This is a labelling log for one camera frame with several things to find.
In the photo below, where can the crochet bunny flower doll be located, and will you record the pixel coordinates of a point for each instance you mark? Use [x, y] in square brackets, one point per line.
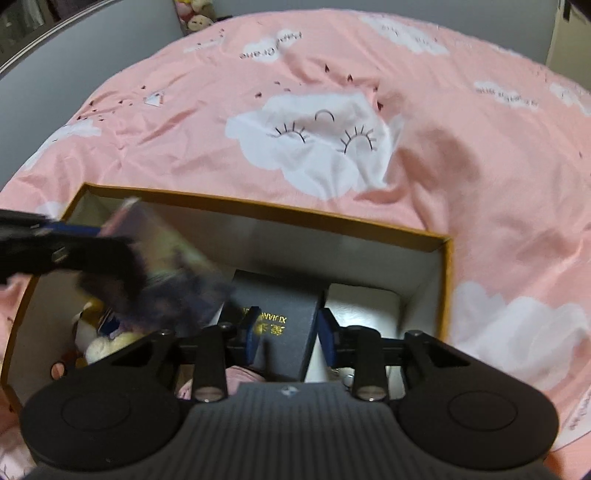
[97, 332]

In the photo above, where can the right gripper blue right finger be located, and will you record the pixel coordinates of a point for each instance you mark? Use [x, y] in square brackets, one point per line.
[357, 347]

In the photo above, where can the tube of plush toys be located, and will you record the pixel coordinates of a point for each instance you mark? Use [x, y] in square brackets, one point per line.
[194, 15]

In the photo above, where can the purple printed card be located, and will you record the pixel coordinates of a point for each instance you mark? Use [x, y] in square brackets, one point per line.
[172, 285]

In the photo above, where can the cream room door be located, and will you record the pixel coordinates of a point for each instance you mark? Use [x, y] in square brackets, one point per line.
[569, 51]

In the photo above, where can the pink cloud-print duvet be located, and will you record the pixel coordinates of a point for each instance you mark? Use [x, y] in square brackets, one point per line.
[379, 117]

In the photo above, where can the orange cardboard box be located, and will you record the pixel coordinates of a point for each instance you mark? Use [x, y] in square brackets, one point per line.
[237, 234]

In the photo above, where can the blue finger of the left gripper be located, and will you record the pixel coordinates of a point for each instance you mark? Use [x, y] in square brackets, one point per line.
[109, 269]
[68, 229]

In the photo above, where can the black book box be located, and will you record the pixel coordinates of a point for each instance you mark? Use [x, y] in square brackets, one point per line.
[285, 330]

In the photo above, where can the pink fabric pouch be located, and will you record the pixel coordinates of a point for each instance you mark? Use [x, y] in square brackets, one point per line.
[235, 376]

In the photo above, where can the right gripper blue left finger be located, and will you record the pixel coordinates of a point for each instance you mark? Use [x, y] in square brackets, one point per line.
[231, 341]

